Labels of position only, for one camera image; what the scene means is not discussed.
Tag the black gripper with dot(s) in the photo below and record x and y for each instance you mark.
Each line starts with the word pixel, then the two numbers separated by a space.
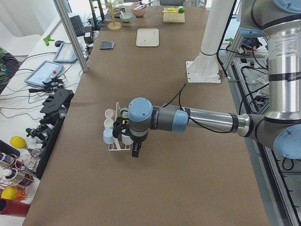
pixel 137 142

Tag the sage green cup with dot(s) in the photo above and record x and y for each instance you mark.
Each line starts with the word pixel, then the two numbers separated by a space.
pixel 124 113

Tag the cream rabbit tray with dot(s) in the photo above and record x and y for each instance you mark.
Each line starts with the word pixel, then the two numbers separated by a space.
pixel 148 37

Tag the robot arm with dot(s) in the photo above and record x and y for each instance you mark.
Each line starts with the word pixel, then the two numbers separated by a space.
pixel 280 128

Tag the pale grey-blue cup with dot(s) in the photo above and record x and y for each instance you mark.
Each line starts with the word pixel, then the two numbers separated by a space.
pixel 126 140

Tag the light blue cup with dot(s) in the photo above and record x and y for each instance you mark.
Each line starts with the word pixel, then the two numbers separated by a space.
pixel 108 137

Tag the white cream cup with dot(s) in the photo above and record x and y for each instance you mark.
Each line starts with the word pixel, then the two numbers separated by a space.
pixel 108 123

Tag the pink cup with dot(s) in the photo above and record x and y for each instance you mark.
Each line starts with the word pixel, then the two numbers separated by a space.
pixel 109 113

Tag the black tool holder rack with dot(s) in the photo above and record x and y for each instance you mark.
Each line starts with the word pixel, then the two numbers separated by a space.
pixel 55 108

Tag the folded grey cloth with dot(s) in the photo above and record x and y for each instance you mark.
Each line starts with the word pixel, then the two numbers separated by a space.
pixel 107 45

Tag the far teach pendant tablet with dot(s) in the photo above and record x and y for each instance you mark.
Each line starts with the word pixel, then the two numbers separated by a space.
pixel 65 54

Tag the teach pendant tablet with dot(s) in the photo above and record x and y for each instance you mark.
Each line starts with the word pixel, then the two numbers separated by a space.
pixel 44 73
pixel 65 54

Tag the near teach pendant tablet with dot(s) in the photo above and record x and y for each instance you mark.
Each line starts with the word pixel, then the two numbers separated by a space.
pixel 44 73

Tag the yellow lemon upper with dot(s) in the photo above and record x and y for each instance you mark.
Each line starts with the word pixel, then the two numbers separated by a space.
pixel 18 142

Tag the yellow lemon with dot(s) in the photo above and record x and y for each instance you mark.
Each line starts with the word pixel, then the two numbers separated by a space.
pixel 9 193
pixel 18 142

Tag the black power adapter box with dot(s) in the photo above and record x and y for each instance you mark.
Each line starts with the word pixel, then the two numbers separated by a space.
pixel 90 35

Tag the wooden mug tree stand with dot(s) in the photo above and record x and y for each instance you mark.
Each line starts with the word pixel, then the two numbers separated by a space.
pixel 114 25

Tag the black computer mouse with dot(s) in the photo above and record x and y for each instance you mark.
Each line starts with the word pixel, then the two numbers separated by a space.
pixel 58 43

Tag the green bowl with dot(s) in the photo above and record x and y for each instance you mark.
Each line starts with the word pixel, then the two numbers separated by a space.
pixel 126 18

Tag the bamboo cutting board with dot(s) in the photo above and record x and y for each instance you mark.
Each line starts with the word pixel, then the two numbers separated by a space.
pixel 172 17

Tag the pink bowl with ice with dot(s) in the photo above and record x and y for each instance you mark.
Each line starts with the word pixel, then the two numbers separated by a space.
pixel 138 13

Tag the yellow lemon lower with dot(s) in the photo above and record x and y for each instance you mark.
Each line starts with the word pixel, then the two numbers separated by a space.
pixel 9 193

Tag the red cylinder can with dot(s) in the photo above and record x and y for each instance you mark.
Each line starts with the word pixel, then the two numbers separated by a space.
pixel 13 208

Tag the black keyboard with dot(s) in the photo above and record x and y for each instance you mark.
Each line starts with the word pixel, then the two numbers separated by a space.
pixel 77 25

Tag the green clamp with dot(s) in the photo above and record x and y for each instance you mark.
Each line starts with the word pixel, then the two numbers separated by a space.
pixel 47 40

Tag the metal scoop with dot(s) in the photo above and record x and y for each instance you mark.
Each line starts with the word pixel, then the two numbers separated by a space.
pixel 145 4

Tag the yellow plastic knife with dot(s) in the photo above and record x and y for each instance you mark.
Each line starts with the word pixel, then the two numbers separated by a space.
pixel 170 10

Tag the green lime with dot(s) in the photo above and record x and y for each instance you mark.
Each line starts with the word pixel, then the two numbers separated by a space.
pixel 181 10

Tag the white wire cup rack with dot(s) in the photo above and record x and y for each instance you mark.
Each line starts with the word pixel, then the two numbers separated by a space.
pixel 118 146

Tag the wooden rack handle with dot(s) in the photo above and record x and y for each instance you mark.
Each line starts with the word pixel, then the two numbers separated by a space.
pixel 117 112

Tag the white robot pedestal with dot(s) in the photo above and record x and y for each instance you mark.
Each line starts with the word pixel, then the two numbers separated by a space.
pixel 204 68

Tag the copper wire bottle rack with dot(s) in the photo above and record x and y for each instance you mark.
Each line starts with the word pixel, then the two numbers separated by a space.
pixel 17 171

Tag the aluminium frame post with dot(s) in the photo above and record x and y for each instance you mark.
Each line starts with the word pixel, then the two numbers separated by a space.
pixel 62 11

